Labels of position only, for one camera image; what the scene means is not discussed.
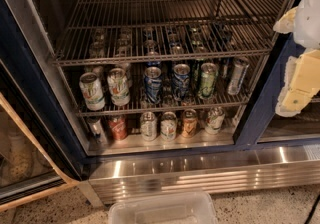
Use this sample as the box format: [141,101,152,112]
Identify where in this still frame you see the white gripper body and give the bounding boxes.
[293,0,320,49]

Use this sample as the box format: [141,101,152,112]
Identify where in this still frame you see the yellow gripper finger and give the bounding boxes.
[275,49,320,117]
[273,7,297,34]

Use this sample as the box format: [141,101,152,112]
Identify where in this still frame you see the green soda can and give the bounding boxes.
[198,62,218,99]

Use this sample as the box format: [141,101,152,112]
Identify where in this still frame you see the silver can right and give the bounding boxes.
[227,57,249,95]

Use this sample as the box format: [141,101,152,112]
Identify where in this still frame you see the white green can bottom right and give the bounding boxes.
[205,107,225,134]

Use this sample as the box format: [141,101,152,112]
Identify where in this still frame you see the blue can right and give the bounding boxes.
[172,64,190,101]

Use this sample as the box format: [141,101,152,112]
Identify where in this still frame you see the blue can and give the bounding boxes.
[172,64,190,101]
[144,67,162,104]

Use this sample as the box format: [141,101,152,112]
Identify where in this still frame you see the orange brown can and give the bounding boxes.
[181,109,197,138]

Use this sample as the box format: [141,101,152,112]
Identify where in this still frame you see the stainless steel fridge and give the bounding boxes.
[0,0,319,206]

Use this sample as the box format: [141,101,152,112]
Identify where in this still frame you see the blue can left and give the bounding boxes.
[144,67,162,104]

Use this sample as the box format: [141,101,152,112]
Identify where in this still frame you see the silver green can bottom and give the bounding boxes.
[140,112,157,141]

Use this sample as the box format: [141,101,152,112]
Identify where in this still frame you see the red soda can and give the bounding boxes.
[108,115,127,140]

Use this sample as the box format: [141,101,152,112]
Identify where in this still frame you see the white green can far left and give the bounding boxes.
[79,72,105,111]

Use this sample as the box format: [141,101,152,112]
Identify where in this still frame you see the silver can bottom left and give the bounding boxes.
[87,117,107,144]

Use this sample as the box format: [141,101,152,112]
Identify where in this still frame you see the open glass fridge door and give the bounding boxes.
[0,61,81,213]

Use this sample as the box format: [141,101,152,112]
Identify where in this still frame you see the clear plastic bin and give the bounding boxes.
[108,191,218,224]

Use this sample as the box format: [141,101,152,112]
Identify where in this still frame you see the middle wire shelf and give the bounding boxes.
[63,56,262,117]

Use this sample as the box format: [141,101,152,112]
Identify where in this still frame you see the wire shelf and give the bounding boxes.
[63,56,262,117]
[54,0,286,66]

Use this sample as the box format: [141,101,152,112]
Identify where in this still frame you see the black cable on floor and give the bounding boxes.
[303,193,320,224]

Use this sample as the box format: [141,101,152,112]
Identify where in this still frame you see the upper wire shelf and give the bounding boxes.
[54,0,286,66]

